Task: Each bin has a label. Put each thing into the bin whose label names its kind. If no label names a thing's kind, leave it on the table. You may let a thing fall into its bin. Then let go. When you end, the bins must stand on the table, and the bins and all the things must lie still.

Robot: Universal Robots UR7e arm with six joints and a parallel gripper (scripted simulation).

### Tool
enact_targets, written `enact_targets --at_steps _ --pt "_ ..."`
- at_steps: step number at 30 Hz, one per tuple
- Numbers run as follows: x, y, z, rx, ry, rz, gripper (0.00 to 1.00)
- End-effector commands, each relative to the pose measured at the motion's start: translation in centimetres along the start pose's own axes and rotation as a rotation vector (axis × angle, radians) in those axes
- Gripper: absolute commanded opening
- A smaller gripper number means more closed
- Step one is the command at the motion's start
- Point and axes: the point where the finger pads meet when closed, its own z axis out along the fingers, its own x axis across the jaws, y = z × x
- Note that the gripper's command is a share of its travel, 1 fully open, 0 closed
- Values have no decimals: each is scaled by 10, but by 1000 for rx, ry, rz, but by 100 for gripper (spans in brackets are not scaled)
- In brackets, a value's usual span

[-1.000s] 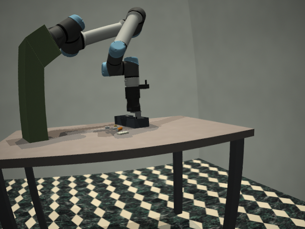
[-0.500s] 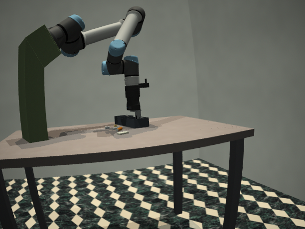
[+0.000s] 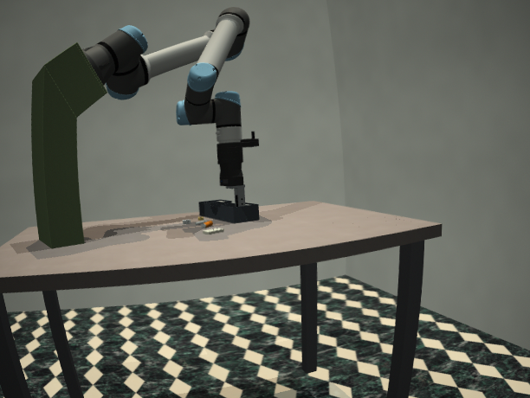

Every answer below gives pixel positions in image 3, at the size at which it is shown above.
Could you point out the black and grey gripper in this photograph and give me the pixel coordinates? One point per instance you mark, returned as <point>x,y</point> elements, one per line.
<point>230,158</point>

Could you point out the dark grey rack of bins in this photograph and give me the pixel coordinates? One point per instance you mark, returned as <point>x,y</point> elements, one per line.
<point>228,212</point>

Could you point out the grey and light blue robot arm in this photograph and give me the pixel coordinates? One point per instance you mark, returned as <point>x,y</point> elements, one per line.
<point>119,63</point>

